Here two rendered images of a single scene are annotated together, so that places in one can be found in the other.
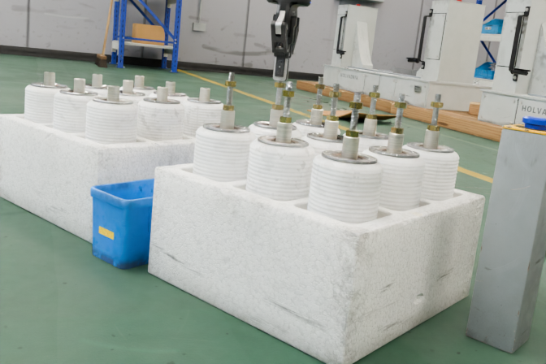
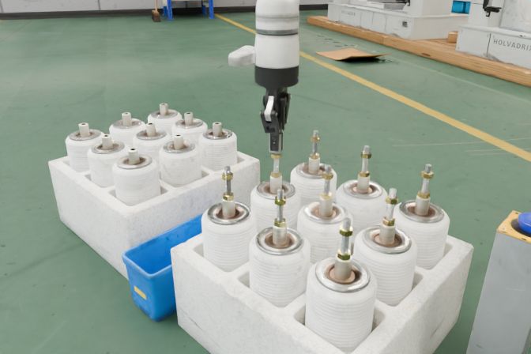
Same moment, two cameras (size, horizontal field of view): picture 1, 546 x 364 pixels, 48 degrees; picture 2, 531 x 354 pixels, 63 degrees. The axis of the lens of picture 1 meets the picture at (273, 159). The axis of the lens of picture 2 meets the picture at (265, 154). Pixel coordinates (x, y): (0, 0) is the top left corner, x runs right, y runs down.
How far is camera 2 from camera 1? 0.40 m
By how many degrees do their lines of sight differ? 13
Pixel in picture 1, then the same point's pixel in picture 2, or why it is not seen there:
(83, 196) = (120, 248)
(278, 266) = not seen: outside the picture
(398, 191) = (392, 284)
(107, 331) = not seen: outside the picture
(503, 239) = (495, 327)
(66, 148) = (101, 207)
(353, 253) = not seen: outside the picture
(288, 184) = (287, 287)
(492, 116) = (468, 47)
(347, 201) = (342, 325)
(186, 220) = (201, 301)
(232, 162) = (236, 250)
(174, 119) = (190, 164)
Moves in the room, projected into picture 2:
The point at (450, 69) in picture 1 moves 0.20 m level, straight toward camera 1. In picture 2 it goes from (431, 5) to (431, 7)
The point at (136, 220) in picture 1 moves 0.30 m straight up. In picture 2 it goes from (162, 286) to (144, 139)
